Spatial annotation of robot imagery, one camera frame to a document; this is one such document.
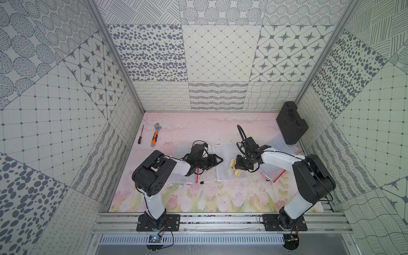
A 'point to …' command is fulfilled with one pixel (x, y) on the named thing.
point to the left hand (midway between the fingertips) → (225, 165)
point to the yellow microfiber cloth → (238, 172)
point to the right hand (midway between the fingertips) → (236, 168)
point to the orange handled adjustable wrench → (154, 137)
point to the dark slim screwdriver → (140, 138)
